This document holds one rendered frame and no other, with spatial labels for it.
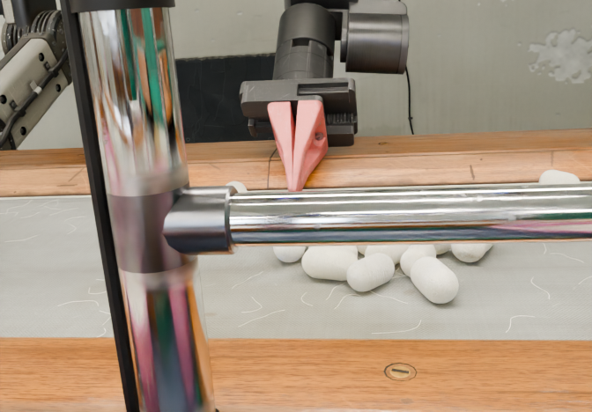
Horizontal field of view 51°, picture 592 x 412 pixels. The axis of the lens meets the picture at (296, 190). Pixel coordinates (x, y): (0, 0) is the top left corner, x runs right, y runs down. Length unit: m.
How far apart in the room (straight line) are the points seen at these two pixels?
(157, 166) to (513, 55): 2.36
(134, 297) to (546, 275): 0.26
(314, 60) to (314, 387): 0.39
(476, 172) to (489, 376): 0.34
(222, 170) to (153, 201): 0.42
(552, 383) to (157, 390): 0.13
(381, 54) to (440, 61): 1.86
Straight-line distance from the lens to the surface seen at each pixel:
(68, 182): 0.63
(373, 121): 2.47
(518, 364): 0.25
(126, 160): 0.17
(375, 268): 0.35
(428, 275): 0.34
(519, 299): 0.36
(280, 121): 0.53
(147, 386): 0.19
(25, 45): 1.10
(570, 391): 0.24
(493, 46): 2.48
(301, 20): 0.61
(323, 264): 0.36
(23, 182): 0.66
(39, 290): 0.42
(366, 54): 0.60
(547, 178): 0.53
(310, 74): 0.56
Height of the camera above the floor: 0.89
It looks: 16 degrees down
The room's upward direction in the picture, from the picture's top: 4 degrees counter-clockwise
